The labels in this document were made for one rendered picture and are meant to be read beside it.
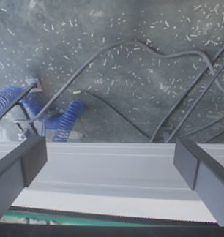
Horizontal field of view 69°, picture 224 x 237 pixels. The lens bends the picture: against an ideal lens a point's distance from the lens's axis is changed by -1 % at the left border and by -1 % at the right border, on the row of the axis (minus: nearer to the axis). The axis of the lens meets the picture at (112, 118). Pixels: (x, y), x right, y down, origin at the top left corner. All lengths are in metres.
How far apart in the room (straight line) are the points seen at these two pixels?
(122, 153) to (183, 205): 0.08
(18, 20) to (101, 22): 0.48
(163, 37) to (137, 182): 0.93
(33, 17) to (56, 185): 1.05
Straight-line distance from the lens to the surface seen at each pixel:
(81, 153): 0.21
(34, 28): 1.18
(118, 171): 0.19
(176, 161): 0.17
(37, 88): 1.34
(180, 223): 0.48
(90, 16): 1.05
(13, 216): 0.59
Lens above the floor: 1.01
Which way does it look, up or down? 51 degrees down
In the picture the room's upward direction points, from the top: 169 degrees counter-clockwise
